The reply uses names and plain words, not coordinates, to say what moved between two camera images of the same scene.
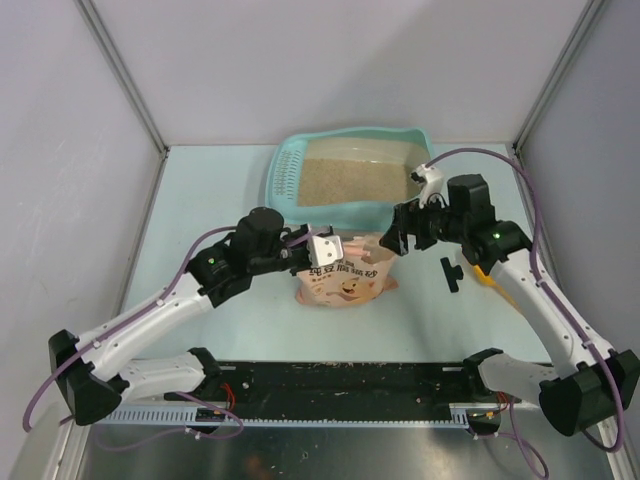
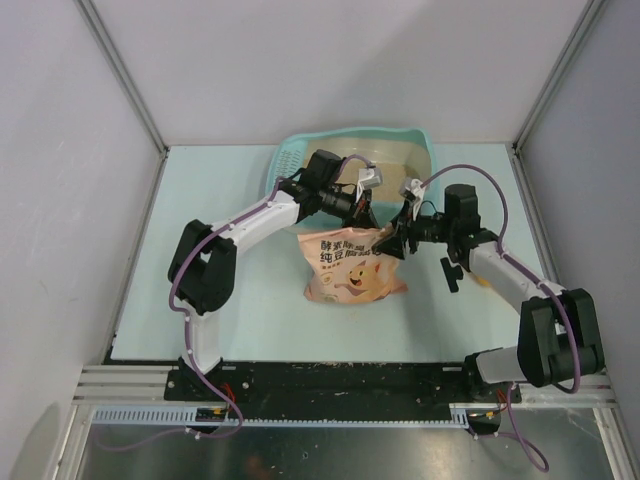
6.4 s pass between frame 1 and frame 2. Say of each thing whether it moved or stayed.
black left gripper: moved
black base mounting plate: stayed
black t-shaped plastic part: stayed
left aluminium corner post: stayed
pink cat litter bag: moved
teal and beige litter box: stayed
